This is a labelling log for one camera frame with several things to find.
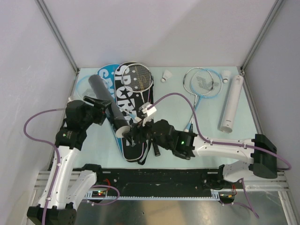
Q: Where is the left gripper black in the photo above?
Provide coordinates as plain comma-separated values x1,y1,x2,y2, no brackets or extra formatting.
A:
81,96,113,129

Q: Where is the left circuit board with wires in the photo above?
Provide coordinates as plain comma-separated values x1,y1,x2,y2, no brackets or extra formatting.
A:
91,179,111,198

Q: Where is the circuit board with wires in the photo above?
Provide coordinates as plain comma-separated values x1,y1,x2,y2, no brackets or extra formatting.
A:
91,179,111,198
219,184,237,205

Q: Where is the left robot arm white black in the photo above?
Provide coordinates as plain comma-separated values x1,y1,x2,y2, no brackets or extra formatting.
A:
27,96,112,225

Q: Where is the white racket black grip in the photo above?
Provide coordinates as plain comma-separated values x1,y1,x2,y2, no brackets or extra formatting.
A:
106,79,161,157

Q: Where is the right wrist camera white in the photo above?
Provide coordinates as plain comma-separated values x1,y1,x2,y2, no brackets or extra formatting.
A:
139,102,157,127

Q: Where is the left frame post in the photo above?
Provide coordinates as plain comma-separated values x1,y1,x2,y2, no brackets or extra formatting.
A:
35,0,79,74

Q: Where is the right circuit board with wires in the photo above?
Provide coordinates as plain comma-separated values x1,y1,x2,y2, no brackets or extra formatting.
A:
219,184,237,205

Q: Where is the white racket on black bag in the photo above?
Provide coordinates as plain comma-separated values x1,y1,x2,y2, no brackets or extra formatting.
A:
121,63,154,103

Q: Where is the white shuttlecock tube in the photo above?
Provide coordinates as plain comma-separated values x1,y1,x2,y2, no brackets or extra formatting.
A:
220,75,244,133

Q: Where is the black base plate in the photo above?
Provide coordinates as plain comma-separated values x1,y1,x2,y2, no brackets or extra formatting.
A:
94,167,242,198

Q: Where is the white racket right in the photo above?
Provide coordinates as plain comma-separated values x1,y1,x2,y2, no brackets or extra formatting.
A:
182,67,213,132

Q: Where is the right frame post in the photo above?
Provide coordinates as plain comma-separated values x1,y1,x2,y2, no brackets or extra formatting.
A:
240,0,286,75

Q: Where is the shuttlecock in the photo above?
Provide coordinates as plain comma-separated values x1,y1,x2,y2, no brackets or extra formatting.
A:
161,70,173,83
221,70,232,83

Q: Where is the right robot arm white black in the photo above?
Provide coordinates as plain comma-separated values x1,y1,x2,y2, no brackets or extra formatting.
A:
121,120,278,188

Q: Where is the blue racket bag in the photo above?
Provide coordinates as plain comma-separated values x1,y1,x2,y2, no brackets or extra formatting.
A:
96,63,125,153

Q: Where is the aluminium frame rail front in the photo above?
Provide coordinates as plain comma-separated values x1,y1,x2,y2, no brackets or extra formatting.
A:
34,171,289,201

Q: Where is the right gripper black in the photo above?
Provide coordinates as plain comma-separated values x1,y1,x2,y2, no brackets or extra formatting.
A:
123,113,171,150

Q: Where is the black shuttlecock tube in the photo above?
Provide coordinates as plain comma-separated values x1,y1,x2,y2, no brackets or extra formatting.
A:
89,75,130,138

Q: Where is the black racket bag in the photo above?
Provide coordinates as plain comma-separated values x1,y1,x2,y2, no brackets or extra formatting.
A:
112,62,153,165

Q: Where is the frame post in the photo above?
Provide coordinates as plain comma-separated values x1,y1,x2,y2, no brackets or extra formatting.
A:
35,0,79,74
240,0,286,75

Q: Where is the light blue racket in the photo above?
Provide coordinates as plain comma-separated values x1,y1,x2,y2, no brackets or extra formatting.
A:
182,68,223,133
75,75,142,122

